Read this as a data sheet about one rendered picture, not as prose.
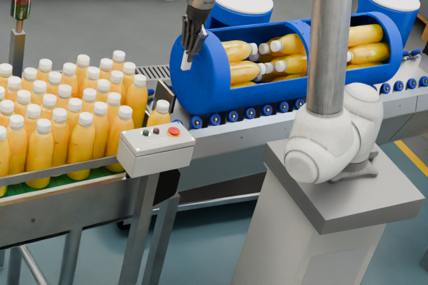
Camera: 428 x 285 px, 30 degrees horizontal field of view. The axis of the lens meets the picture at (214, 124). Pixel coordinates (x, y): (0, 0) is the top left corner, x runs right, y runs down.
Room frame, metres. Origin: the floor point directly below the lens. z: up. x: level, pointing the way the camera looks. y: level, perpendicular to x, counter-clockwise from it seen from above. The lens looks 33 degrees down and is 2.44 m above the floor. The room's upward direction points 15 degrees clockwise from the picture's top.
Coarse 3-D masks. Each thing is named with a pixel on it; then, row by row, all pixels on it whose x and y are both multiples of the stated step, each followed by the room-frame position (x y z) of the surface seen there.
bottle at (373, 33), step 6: (372, 24) 2.84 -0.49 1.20; (378, 24) 2.85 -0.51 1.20; (354, 30) 2.75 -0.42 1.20; (360, 30) 2.77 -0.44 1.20; (366, 30) 2.79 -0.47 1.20; (372, 30) 2.80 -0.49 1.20; (378, 30) 2.82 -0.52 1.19; (354, 36) 2.73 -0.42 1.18; (360, 36) 2.75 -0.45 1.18; (366, 36) 2.77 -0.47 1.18; (372, 36) 2.79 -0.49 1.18; (378, 36) 2.81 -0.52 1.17; (348, 42) 2.72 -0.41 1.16; (354, 42) 2.73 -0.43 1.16; (360, 42) 2.75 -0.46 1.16; (366, 42) 2.78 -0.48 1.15; (372, 42) 2.80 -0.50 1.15
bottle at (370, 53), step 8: (352, 48) 2.73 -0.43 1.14; (360, 48) 2.73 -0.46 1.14; (368, 48) 2.75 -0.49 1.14; (376, 48) 2.77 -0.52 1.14; (384, 48) 2.79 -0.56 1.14; (352, 56) 2.70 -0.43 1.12; (360, 56) 2.71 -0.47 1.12; (368, 56) 2.73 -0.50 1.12; (376, 56) 2.76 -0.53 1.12; (384, 56) 2.78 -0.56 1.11
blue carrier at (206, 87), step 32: (224, 32) 2.53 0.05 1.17; (256, 32) 2.64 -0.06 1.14; (288, 32) 2.75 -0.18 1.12; (384, 32) 2.86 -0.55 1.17; (192, 64) 2.32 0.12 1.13; (224, 64) 2.27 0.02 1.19; (384, 64) 2.72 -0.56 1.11; (192, 96) 2.29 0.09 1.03; (224, 96) 2.24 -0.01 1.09; (256, 96) 2.33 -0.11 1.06; (288, 96) 2.45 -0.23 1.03
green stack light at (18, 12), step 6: (12, 6) 2.26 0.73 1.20; (18, 6) 2.26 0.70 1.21; (24, 6) 2.26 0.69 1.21; (30, 6) 2.29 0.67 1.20; (12, 12) 2.26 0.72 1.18; (18, 12) 2.26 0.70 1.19; (24, 12) 2.26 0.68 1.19; (30, 12) 2.29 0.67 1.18; (18, 18) 2.26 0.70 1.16; (24, 18) 2.27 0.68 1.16
